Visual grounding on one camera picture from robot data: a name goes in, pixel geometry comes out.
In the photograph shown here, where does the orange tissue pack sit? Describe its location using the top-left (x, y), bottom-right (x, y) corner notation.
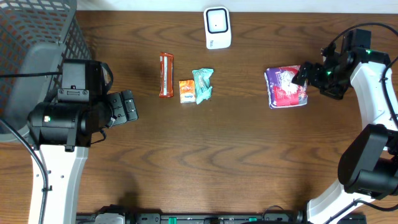
top-left (179, 80), bottom-right (196, 103)

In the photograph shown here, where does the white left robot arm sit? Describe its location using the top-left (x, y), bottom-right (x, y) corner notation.
top-left (27, 59), bottom-right (138, 223)

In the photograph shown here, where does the grey plastic mesh basket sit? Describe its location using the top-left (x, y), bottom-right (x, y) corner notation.
top-left (1, 0), bottom-right (91, 138)

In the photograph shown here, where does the white barcode scanner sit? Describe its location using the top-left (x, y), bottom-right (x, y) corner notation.
top-left (203, 6), bottom-right (232, 50)

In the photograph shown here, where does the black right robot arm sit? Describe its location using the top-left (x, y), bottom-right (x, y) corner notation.
top-left (289, 45), bottom-right (397, 223)

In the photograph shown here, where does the purple red sanitary pad pack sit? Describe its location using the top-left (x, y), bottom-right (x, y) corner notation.
top-left (264, 65), bottom-right (308, 109)

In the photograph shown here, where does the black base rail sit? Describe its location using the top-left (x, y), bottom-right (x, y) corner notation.
top-left (75, 205), bottom-right (309, 224)

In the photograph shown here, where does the teal green wipes packet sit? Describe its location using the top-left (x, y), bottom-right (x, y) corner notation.
top-left (192, 68), bottom-right (214, 105)

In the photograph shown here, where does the red brown snack bar wrapper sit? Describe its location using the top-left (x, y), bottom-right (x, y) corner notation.
top-left (159, 52), bottom-right (174, 98)

